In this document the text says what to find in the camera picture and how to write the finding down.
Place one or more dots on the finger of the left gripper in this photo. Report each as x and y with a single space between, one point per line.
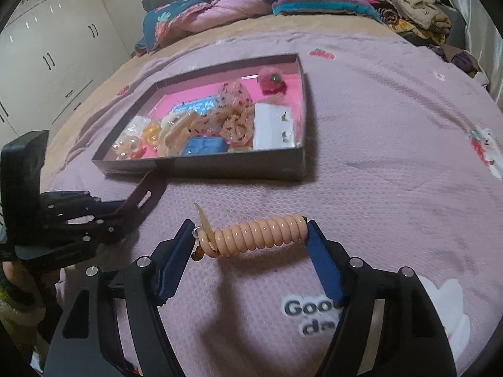
76 203
85 226

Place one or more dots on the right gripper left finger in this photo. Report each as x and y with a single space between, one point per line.
87 340

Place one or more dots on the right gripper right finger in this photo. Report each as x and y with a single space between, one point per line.
388 325

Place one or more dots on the maroon banana hair clip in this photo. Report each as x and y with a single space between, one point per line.
138 206

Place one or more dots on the pearl bow hair clip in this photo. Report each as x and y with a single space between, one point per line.
129 147

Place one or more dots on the yellow earrings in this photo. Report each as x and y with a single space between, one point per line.
151 133

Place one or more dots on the small blue box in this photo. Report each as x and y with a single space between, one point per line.
205 145

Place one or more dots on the cream hair claw clip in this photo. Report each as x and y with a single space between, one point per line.
174 139

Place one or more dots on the white earring card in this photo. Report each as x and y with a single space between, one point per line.
273 127

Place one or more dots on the pink fuzzy strawberry clip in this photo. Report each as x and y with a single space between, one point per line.
271 81

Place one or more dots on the green fuzzy sleeve forearm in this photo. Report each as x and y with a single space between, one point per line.
29 318

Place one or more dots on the person's left hand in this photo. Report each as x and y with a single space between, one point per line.
20 287

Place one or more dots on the tan bed sheet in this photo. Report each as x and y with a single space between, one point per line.
65 138

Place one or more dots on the white wardrobe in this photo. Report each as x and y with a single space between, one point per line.
54 55

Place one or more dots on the pink book in tray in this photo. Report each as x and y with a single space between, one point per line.
169 108

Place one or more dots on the shallow grey cardboard tray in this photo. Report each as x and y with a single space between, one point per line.
278 164

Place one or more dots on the navy pink floral quilt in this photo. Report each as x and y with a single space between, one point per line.
178 19

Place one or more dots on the striped purple teal blanket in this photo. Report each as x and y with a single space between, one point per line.
352 7

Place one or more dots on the white satin curtain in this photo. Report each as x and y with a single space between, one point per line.
484 41

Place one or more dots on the pile of clothes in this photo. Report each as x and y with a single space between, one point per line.
434 24

